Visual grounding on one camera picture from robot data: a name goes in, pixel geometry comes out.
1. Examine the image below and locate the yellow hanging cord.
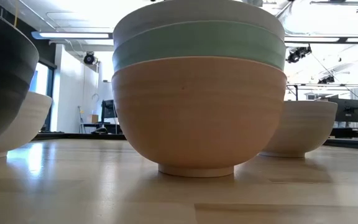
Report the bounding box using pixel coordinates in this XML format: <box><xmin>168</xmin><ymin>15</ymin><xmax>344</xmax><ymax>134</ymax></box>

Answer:
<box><xmin>13</xmin><ymin>0</ymin><xmax>20</xmax><ymax>28</ymax></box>

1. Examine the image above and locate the black monitor on arm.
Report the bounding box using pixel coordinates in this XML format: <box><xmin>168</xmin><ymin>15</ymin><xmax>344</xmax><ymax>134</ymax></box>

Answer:
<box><xmin>328</xmin><ymin>98</ymin><xmax>358</xmax><ymax>123</ymax></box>

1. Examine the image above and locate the black bowl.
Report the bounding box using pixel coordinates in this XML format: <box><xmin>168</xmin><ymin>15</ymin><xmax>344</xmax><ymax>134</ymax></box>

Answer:
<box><xmin>0</xmin><ymin>3</ymin><xmax>40</xmax><ymax>154</ymax></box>

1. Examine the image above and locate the black ceiling track device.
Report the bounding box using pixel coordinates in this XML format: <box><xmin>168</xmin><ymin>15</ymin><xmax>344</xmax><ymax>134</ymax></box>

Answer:
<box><xmin>286</xmin><ymin>45</ymin><xmax>313</xmax><ymax>64</ymax></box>

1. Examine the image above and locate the mint green bowl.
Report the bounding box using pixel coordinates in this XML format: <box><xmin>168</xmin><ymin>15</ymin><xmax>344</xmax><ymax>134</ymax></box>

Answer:
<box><xmin>112</xmin><ymin>20</ymin><xmax>287</xmax><ymax>73</ymax></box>

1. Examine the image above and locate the black desk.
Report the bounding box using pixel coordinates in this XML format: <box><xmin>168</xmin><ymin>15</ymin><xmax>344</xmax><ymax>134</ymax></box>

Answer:
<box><xmin>79</xmin><ymin>122</ymin><xmax>123</xmax><ymax>134</ymax></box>
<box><xmin>330</xmin><ymin>126</ymin><xmax>358</xmax><ymax>140</ymax></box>

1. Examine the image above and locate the window with dark frame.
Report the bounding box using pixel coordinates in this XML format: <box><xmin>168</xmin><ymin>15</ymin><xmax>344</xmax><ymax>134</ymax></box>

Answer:
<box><xmin>29</xmin><ymin>61</ymin><xmax>56</xmax><ymax>133</ymax></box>

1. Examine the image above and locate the round black ceiling device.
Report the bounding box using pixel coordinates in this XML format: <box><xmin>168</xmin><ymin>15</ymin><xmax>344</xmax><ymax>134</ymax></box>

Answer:
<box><xmin>83</xmin><ymin>52</ymin><xmax>96</xmax><ymax>65</ymax></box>

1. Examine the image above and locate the long ceiling light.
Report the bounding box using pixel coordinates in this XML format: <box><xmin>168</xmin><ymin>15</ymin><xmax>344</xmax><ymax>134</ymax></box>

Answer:
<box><xmin>31</xmin><ymin>30</ymin><xmax>114</xmax><ymax>40</ymax></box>
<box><xmin>283</xmin><ymin>36</ymin><xmax>358</xmax><ymax>44</ymax></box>

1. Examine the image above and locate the small black ceiling device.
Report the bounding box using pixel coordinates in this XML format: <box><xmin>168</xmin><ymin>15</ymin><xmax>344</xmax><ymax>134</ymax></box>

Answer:
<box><xmin>318</xmin><ymin>75</ymin><xmax>336</xmax><ymax>85</ymax></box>

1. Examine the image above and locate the peach bowl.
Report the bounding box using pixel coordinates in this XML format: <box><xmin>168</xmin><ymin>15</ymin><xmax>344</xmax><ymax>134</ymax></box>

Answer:
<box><xmin>111</xmin><ymin>55</ymin><xmax>288</xmax><ymax>179</ymax></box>

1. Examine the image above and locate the white bowl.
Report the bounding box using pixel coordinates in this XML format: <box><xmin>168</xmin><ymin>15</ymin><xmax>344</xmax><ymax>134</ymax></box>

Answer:
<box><xmin>259</xmin><ymin>100</ymin><xmax>338</xmax><ymax>158</ymax></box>
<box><xmin>112</xmin><ymin>0</ymin><xmax>286</xmax><ymax>50</ymax></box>
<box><xmin>0</xmin><ymin>91</ymin><xmax>53</xmax><ymax>161</ymax></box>

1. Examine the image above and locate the black computer monitor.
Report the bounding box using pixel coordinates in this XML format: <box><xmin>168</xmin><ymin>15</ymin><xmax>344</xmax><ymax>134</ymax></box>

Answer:
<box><xmin>101</xmin><ymin>99</ymin><xmax>118</xmax><ymax>119</ymax></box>

